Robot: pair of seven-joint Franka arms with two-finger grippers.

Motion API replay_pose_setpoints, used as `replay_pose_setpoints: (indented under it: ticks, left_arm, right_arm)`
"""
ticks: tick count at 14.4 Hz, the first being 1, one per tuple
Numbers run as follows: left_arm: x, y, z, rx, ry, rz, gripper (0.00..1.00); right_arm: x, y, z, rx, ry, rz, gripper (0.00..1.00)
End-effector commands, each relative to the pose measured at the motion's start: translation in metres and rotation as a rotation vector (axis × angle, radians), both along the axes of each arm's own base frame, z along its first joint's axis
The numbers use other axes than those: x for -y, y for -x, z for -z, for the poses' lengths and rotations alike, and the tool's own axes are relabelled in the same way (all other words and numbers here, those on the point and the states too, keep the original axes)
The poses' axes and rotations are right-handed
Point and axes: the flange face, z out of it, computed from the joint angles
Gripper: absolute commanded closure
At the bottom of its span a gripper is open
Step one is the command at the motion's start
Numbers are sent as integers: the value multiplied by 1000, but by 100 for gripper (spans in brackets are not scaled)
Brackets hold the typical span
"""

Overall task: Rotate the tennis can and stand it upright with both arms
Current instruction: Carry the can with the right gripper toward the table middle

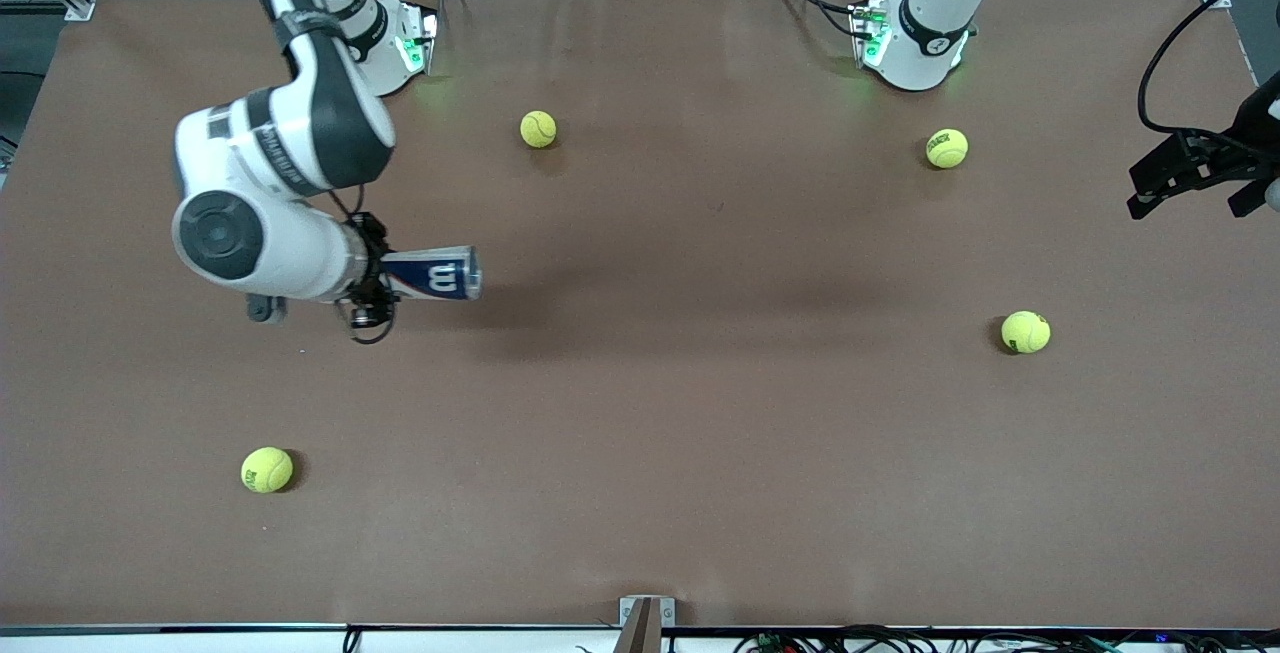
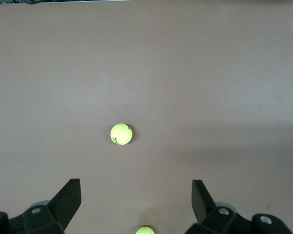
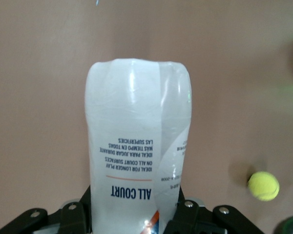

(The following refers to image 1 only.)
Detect brown paper table cover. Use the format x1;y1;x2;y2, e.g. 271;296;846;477
0;0;1280;631

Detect grey metal camera bracket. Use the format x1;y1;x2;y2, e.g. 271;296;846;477
618;596;676;653

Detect white blue tennis ball can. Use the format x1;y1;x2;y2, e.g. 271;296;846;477
381;245;484;302

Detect black left base cable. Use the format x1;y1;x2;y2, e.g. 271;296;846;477
767;0;863;40

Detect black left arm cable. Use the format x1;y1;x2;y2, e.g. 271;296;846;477
1138;0;1280;136

